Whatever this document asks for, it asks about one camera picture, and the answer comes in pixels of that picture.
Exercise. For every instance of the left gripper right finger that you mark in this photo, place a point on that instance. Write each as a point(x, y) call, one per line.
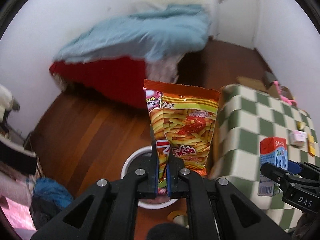
point(217, 209)

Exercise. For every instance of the light blue blanket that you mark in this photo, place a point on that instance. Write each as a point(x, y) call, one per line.
point(151, 35)

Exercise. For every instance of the yellow booklet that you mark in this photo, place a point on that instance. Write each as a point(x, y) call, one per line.
point(311, 145)

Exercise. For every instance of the green white checkered tablecloth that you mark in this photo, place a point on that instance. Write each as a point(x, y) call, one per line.
point(245, 118)

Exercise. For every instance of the orange fries snack bag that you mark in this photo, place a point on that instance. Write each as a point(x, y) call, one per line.
point(183, 120)

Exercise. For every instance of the small pink white box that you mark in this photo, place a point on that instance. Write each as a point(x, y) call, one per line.
point(297, 138)

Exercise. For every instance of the brown cardboard box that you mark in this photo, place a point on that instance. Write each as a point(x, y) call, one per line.
point(259, 85)

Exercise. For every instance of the red bed sheet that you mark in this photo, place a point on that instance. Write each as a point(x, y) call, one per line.
point(119, 79)

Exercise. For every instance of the checkered pink grey mattress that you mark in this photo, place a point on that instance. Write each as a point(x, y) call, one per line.
point(164, 70)

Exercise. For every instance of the blue jacket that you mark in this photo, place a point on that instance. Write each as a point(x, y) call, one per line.
point(48, 199)

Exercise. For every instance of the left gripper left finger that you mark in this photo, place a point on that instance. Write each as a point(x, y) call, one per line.
point(107, 209)

